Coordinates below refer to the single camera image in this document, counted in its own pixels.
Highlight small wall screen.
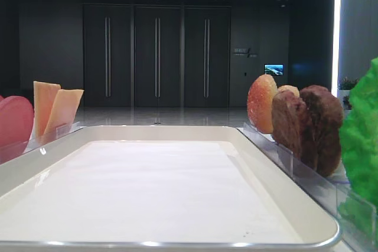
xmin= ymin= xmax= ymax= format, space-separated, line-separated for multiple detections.
xmin=264 ymin=64 xmax=284 ymax=76

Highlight potted green plant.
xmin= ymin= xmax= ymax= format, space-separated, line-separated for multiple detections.
xmin=337 ymin=77 xmax=359 ymax=110

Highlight brown meat patty right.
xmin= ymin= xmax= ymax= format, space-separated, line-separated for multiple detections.
xmin=299 ymin=85 xmax=344 ymax=177

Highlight clear acrylic right rack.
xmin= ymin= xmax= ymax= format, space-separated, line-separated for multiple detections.
xmin=242 ymin=122 xmax=377 ymax=251

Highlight clear acrylic rack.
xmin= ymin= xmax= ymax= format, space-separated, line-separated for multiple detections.
xmin=1 ymin=122 xmax=81 ymax=164
xmin=242 ymin=122 xmax=377 ymax=251

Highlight clear acrylic left rack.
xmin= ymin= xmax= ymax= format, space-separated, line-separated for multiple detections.
xmin=1 ymin=122 xmax=81 ymax=164

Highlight orange cheese slice front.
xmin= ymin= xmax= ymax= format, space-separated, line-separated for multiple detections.
xmin=42 ymin=89 xmax=84 ymax=143

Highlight dark triple door cabinet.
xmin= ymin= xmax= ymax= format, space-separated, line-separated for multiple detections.
xmin=83 ymin=5 xmax=230 ymax=107

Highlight orange cheese slice rear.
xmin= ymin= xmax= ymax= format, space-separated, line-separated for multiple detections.
xmin=33 ymin=81 xmax=61 ymax=138

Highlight orange cheese slice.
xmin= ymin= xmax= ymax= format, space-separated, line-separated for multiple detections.
xmin=33 ymin=81 xmax=61 ymax=138
xmin=42 ymin=89 xmax=84 ymax=143

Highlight white rectangular tray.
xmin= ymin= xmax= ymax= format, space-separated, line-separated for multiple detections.
xmin=1 ymin=126 xmax=341 ymax=251

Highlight round bread slice rear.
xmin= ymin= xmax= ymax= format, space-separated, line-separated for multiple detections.
xmin=278 ymin=85 xmax=299 ymax=97

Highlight white paper tray liner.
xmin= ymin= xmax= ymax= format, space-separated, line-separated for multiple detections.
xmin=1 ymin=141 xmax=301 ymax=244

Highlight brown meat patty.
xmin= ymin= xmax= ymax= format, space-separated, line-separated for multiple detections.
xmin=299 ymin=85 xmax=344 ymax=177
xmin=272 ymin=91 xmax=318 ymax=170

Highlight white wall sign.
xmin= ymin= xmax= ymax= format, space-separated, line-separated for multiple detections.
xmin=232 ymin=48 xmax=258 ymax=58

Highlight green lettuce leaf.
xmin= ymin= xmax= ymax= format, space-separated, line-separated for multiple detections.
xmin=339 ymin=58 xmax=377 ymax=244

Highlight brown meat patty left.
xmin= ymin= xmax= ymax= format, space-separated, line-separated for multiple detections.
xmin=272 ymin=91 xmax=318 ymax=170

